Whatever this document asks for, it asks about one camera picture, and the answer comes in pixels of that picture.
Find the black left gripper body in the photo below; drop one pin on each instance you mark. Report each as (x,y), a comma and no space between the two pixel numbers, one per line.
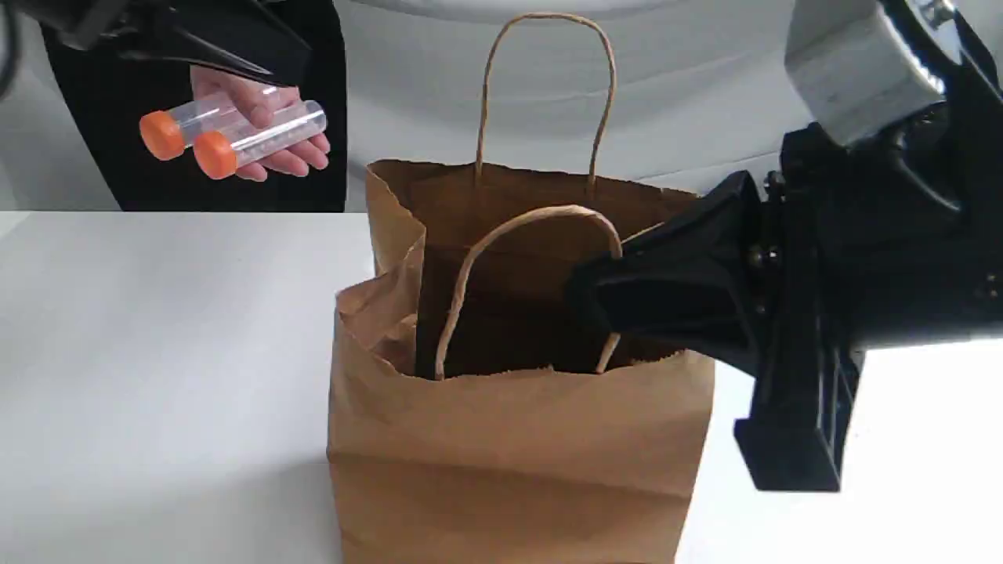
(86,19)

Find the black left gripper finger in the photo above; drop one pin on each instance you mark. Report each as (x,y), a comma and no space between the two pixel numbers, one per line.
(244,48)

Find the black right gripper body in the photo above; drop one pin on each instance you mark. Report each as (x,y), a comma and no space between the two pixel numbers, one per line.
(895,240)

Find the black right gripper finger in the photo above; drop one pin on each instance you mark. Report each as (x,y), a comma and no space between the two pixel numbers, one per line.
(794,436)
(702,280)

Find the clear tube orange cap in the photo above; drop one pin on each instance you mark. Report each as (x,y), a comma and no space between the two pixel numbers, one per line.
(167,134)
(219,155)

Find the brown paper shopping bag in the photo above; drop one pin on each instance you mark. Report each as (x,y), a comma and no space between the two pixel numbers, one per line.
(472,418)

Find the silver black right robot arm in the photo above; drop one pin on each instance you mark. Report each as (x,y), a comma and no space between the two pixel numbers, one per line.
(860,66)

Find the person's bare hand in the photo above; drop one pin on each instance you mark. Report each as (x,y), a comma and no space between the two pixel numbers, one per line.
(258,128)

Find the person's black clothed torso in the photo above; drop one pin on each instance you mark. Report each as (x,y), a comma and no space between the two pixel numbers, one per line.
(107,95)

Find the grey backdrop cloth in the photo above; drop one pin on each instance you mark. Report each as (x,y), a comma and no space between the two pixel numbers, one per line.
(701,91)

